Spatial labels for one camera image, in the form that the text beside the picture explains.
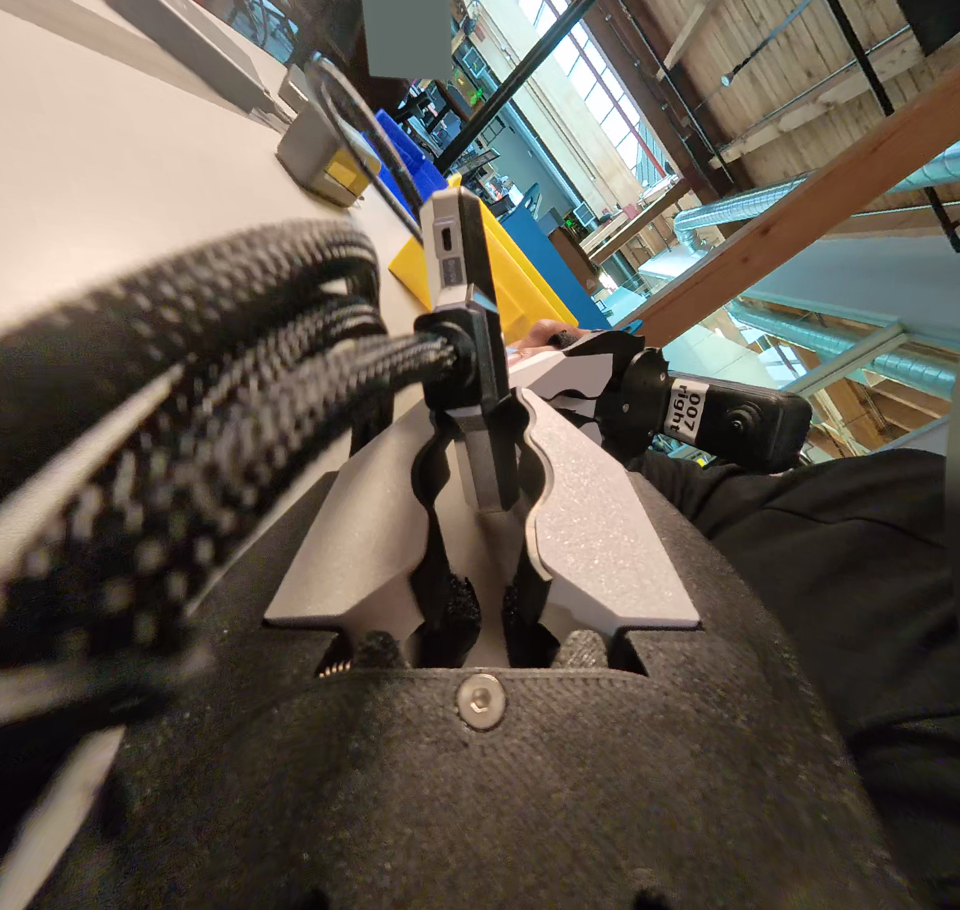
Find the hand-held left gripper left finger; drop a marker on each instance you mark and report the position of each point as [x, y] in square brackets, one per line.
[352, 550]

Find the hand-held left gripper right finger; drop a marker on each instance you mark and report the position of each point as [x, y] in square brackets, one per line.
[607, 550]

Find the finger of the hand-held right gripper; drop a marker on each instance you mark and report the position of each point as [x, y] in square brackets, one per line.
[577, 377]
[585, 411]

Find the yellow plastic bin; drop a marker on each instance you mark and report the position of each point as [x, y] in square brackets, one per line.
[517, 280]

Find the black hdmi switch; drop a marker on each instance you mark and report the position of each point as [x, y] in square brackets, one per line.
[476, 265]

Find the blue plastic bin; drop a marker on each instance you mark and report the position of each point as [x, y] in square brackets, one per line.
[431, 175]

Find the person's right forearm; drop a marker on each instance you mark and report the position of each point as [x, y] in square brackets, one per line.
[825, 587]

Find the person's right hand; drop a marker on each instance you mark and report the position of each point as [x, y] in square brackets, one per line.
[536, 340]

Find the black pole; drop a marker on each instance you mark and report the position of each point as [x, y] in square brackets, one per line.
[525, 62]

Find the grey power adapter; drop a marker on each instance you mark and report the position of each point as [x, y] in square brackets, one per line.
[307, 145]

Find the grey flat box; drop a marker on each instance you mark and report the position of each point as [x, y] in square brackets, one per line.
[187, 17]

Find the silver air duct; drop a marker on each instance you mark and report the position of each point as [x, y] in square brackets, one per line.
[750, 205]
[862, 351]

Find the wooden post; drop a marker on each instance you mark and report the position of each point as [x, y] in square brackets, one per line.
[787, 220]

